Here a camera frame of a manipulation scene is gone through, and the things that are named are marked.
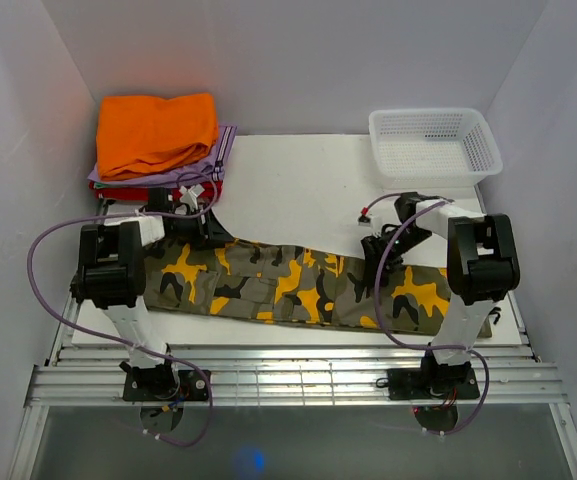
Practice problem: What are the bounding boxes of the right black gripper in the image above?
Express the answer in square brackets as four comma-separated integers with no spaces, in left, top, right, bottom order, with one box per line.
[360,227,432,287]

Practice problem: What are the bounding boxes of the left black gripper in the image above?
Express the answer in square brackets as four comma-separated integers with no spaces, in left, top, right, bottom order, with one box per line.
[169,203,234,251]

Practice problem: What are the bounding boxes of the camouflage trousers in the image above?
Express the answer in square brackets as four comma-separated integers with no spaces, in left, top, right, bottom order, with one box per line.
[144,239,450,336]

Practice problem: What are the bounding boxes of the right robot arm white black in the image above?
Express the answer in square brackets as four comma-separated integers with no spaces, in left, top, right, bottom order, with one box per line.
[361,192,520,403]

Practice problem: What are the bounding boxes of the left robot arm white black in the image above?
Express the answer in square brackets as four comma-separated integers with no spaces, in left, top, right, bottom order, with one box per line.
[70,185,233,403]

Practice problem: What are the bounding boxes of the purple folded trousers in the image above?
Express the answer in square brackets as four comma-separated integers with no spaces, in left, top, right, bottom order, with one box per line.
[88,125,237,188]

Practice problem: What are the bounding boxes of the red folded trousers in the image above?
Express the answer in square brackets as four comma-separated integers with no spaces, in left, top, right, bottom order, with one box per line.
[88,180,223,203]

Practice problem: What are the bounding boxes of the orange folded trousers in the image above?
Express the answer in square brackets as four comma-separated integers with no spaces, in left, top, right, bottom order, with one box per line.
[96,93,219,182]

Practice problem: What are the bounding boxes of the white plastic basket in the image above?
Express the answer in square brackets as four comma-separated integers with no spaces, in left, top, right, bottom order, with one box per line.
[368,108,503,190]

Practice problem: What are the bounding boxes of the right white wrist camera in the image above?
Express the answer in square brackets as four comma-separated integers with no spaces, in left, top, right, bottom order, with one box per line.
[357,208,383,237]

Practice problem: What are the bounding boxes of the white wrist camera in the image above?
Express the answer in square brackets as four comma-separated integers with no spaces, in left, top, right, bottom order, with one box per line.
[179,184,204,212]
[357,208,383,237]

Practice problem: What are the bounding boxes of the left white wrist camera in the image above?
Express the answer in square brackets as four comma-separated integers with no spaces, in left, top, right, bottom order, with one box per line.
[179,184,204,212]

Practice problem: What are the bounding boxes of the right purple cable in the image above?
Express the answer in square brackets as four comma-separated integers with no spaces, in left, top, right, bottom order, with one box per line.
[360,193,491,437]

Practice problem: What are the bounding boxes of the purple cable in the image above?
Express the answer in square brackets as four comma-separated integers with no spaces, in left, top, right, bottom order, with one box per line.
[360,193,491,437]
[26,167,214,447]

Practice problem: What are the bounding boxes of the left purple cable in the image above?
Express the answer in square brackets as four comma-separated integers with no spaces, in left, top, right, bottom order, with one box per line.
[26,167,214,447]

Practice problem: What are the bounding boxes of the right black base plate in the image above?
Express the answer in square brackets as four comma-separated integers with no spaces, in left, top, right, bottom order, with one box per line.
[375,367,480,400]

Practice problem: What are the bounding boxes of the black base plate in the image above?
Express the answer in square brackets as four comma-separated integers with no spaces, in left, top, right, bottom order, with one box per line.
[121,369,209,403]
[375,367,480,400]

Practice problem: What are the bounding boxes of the aluminium mounting rail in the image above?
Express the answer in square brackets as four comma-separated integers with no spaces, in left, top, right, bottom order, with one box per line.
[26,345,567,407]

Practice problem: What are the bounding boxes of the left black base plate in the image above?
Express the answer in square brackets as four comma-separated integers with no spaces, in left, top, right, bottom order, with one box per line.
[121,369,209,403]

